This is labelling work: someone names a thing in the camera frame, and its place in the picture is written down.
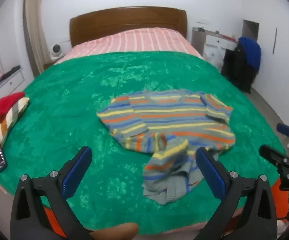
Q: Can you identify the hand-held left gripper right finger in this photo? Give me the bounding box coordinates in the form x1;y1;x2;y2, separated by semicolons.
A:
193;147;278;240

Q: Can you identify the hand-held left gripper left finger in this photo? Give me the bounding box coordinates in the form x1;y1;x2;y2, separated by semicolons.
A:
10;146;95;240

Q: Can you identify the striped knit sweater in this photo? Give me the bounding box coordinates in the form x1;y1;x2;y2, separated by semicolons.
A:
96;89;236;205

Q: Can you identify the person's left hand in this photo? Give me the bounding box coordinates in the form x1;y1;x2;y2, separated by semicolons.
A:
91;222;139;240

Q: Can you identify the orange bed cover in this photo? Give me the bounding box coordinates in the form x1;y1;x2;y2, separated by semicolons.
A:
43;180;289;237

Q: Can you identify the white wardrobe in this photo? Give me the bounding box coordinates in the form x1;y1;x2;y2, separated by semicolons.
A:
258;0;289;130

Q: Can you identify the green plush blanket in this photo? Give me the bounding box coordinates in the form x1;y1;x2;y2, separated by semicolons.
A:
0;51;287;235

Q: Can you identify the striped pillow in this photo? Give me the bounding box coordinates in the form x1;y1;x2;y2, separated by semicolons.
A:
0;96;30;153

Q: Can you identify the blue cloth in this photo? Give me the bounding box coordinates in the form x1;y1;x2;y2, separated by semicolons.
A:
238;37;262;70

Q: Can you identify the red cloth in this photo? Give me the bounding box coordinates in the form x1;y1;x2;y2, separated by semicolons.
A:
0;92;25;123

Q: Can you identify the white desk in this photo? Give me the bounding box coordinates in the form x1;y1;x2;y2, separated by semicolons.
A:
192;26;240;68

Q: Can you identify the white side cabinet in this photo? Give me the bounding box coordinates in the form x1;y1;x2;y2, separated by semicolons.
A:
0;66;25;100

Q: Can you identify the black remote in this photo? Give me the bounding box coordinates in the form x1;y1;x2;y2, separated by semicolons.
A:
0;65;21;83

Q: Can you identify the white round fan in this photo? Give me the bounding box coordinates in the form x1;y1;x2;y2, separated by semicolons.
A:
50;44;65;60

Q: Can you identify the pink striped bed sheet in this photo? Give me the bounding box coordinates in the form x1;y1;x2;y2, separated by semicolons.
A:
54;28;205;64

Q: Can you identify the beige curtain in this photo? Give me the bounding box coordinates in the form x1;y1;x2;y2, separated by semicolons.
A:
22;0;50;78

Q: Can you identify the wooden headboard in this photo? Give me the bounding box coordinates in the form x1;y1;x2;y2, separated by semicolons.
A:
69;6;187;48

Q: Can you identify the grey wall panel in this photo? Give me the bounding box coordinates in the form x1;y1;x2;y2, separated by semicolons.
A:
243;19;259;41

